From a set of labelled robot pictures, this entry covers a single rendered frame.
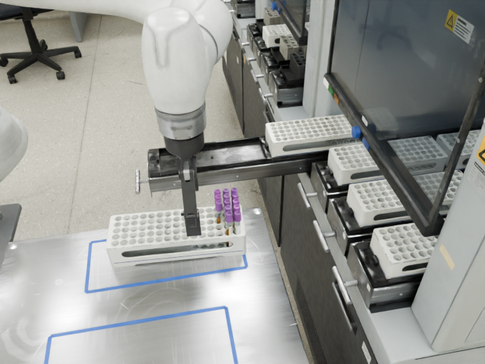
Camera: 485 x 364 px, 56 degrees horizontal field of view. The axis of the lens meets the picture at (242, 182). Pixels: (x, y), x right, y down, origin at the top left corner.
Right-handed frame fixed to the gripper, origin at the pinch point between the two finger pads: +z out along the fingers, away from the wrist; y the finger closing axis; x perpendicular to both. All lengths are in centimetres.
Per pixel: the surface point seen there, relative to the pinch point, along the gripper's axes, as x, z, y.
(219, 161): 7.3, 12.7, -31.4
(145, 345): -10.5, 11.0, 24.5
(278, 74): 32, 11, -78
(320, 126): 37, 7, -36
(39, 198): -85, 93, -115
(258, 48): 29, 13, -104
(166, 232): -6.3, 5.7, 1.2
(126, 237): -14.9, 6.0, 1.1
